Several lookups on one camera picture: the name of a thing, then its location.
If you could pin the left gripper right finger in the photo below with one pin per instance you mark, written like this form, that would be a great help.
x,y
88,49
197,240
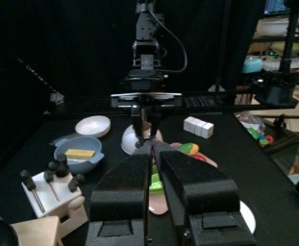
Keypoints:
x,y
200,195

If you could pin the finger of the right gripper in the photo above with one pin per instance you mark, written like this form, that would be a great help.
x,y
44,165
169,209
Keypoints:
x,y
155,120
136,120

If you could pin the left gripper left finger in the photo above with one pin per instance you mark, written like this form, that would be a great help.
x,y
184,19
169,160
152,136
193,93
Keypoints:
x,y
119,195

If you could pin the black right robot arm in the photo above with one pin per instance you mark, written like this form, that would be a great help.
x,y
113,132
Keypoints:
x,y
144,29

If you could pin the green toy lettuce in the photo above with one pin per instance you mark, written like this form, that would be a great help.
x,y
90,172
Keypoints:
x,y
155,187

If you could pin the pink tray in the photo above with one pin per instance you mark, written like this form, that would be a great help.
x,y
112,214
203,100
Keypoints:
x,y
157,208

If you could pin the white segmented block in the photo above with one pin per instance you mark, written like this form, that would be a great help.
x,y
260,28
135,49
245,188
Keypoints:
x,y
197,127

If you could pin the white bowl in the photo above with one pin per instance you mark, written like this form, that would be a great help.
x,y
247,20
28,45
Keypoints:
x,y
92,126

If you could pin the yellow toy corn cob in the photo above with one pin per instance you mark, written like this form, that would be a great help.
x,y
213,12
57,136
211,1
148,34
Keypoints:
x,y
188,148

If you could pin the blue bowl with yellow sponge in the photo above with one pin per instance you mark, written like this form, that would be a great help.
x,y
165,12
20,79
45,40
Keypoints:
x,y
80,165

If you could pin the white plate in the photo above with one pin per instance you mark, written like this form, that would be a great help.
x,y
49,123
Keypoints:
x,y
248,219

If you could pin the yellow toy butter block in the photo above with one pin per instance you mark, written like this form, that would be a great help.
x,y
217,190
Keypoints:
x,y
78,154

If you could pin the white toy knife block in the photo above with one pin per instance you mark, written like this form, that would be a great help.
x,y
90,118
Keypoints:
x,y
48,198

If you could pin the black toy storage bin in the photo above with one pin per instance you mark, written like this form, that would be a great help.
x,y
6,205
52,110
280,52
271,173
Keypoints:
x,y
283,144

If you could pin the teal plastic object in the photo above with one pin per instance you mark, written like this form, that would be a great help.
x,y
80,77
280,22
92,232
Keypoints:
x,y
252,65

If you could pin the black round container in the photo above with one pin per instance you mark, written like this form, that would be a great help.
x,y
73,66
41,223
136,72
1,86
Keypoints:
x,y
277,91

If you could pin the white basin on shelf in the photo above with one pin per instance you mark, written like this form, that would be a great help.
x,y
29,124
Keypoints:
x,y
272,27

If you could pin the black stand pole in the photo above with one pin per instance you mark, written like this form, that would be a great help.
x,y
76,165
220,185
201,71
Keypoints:
x,y
288,38

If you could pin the white frame bracket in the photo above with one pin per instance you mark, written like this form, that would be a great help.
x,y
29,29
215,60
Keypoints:
x,y
56,97

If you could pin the black horizontal frame rail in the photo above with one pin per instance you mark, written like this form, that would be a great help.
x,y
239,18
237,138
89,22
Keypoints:
x,y
224,102

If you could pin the black frame upright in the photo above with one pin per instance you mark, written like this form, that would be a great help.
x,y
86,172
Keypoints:
x,y
224,41

